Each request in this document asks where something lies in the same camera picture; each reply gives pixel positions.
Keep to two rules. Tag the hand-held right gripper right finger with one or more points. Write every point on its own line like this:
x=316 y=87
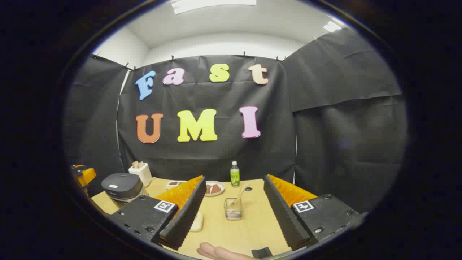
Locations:
x=283 y=216

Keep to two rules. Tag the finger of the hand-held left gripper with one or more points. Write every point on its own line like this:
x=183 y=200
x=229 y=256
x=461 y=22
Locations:
x=86 y=175

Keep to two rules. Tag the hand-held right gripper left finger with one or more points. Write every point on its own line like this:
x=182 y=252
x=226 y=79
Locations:
x=187 y=213

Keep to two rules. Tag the pile of white rice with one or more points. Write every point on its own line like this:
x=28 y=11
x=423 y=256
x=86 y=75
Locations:
x=197 y=222

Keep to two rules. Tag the grey rice cooker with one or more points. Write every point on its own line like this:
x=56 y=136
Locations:
x=121 y=186

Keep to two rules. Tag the clear chopstick holder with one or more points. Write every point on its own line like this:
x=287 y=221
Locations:
x=232 y=211

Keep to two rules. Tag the wooden spoon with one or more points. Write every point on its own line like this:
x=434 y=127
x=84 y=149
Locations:
x=241 y=191

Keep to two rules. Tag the white utensil holder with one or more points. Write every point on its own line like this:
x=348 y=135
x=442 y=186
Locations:
x=142 y=175

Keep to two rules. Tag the clear glass dish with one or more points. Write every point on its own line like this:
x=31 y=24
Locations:
x=197 y=224

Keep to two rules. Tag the small white divided dish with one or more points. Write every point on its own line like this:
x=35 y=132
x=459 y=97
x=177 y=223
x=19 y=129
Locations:
x=175 y=184

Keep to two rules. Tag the white round plate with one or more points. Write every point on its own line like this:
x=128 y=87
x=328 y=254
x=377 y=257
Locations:
x=221 y=188

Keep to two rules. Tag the green label drink bottle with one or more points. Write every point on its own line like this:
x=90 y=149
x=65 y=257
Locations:
x=235 y=177

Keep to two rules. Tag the black backdrop cloth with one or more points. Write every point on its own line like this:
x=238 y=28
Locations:
x=223 y=151

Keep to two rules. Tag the small ceiling light panel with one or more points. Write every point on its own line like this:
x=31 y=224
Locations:
x=332 y=26

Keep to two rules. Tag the long ceiling light panel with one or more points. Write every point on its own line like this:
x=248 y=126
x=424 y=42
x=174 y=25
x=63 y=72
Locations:
x=213 y=5

